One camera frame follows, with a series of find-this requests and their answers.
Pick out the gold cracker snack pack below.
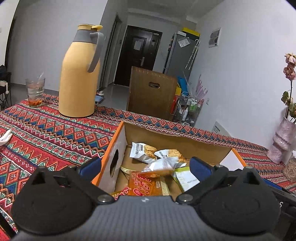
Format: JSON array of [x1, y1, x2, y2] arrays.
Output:
[[154, 149, 186, 163]]

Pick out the grey refrigerator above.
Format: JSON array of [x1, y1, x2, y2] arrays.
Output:
[[163, 31, 200, 79]]

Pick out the clear container of seeds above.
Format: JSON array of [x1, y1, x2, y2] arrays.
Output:
[[283, 157, 296, 182]]

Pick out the red cardboard pumpkin box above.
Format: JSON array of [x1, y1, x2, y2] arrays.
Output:
[[92, 121, 246, 198]]

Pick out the colourful patterned tablecloth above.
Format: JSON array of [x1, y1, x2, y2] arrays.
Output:
[[0, 93, 296, 239]]

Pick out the wire rack with bottles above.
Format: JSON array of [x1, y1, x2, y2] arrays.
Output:
[[172, 92, 204, 127]]

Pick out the black folding chair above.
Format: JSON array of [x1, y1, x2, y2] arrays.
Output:
[[0, 65, 12, 110]]

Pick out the brown wooden chair back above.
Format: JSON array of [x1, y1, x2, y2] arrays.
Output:
[[126, 66, 177, 120]]

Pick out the green white snack pack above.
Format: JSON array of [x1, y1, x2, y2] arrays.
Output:
[[172, 167, 200, 192]]

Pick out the glass cup with drink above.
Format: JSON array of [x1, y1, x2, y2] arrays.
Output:
[[26, 78, 45, 108]]

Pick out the pink textured vase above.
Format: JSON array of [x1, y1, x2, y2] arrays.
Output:
[[266, 117, 295, 165]]

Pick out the white printed snack pack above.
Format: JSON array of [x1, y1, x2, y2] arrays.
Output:
[[142, 157, 187, 172]]

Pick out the yellow thermos jug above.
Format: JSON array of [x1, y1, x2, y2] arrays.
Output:
[[58, 24, 104, 118]]

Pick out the white wall panel box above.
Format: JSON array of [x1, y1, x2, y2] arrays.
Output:
[[208, 28, 221, 48]]

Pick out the orange striped biscuit pack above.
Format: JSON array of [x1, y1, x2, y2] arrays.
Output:
[[111, 172, 170, 200]]

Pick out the dried pink roses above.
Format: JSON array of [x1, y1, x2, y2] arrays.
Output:
[[281, 53, 295, 123]]

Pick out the white crumpled cloth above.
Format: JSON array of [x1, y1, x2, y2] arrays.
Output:
[[0, 129, 13, 146]]

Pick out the white cracker snack pack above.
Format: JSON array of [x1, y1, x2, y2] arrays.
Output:
[[129, 142, 157, 164]]

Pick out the yellow box on fridge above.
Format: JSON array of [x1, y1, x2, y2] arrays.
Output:
[[182, 27, 200, 38]]

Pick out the black entrance door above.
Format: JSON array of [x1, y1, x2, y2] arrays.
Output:
[[114, 25, 162, 86]]

